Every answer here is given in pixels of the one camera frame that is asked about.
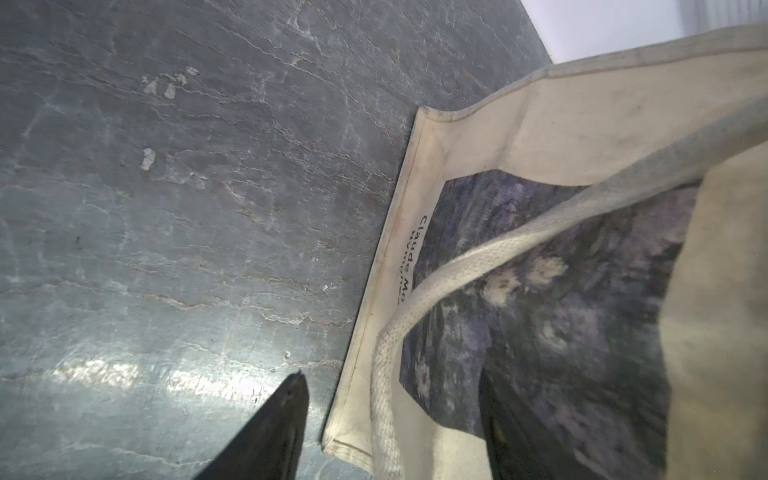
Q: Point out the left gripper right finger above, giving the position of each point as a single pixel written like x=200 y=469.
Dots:
x=518 y=444

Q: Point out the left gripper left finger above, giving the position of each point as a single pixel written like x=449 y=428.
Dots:
x=269 y=446

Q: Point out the cream canvas tote bag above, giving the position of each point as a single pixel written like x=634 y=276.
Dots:
x=595 y=234

